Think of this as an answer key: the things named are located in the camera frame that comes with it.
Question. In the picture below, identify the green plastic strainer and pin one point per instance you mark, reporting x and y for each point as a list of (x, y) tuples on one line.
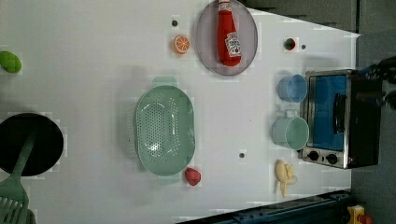
[(164, 130)]

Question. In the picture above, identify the red strawberry toy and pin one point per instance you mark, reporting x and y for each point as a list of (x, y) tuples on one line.
[(192, 176)]

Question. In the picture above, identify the orange slice toy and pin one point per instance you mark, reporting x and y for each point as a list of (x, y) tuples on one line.
[(181, 44)]

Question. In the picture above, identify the red ketchup bottle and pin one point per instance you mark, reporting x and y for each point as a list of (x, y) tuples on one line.
[(229, 47)]

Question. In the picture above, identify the grey round plate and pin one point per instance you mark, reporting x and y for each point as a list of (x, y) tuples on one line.
[(206, 38)]

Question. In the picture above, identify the light green mug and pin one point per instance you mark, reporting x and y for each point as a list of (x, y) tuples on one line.
[(290, 131)]

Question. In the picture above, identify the light blue cup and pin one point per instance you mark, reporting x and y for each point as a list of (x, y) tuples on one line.
[(292, 89)]

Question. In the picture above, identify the peeled banana toy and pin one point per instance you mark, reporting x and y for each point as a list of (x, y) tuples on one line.
[(285, 175)]

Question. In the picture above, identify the small red green toy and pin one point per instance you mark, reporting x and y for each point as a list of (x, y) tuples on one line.
[(289, 44)]

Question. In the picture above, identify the silver toaster oven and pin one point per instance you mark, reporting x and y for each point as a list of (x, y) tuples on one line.
[(343, 115)]

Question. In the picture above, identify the black round pan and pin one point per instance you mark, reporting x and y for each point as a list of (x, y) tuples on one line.
[(47, 150)]

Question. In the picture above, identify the yellow red clamp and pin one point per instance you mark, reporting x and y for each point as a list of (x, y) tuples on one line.
[(358, 216)]

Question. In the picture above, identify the green lime toy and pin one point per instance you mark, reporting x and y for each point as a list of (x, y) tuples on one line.
[(10, 62)]

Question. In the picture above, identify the green slotted spatula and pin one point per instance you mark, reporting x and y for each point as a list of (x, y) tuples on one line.
[(14, 199)]

